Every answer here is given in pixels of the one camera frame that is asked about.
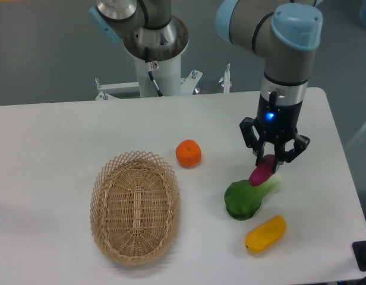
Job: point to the green bok choy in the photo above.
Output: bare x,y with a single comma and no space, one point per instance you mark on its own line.
242,200

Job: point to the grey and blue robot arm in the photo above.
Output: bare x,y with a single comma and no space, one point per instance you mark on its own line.
286,34

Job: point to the orange tangerine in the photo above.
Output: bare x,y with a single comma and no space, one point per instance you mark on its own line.
188,153

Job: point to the woven wicker basket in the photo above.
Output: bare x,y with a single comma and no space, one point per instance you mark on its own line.
135,208

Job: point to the purple sweet potato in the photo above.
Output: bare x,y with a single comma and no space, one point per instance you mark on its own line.
263,174

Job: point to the black device at table edge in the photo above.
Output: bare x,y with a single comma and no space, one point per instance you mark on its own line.
359,249

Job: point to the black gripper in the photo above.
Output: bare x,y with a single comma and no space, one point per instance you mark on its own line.
275,124

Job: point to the yellow mango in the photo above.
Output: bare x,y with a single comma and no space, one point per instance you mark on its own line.
265,235

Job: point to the white frame at right edge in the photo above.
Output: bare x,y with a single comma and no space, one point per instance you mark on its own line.
358,139

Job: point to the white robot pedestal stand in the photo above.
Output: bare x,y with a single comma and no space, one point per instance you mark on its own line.
154,79

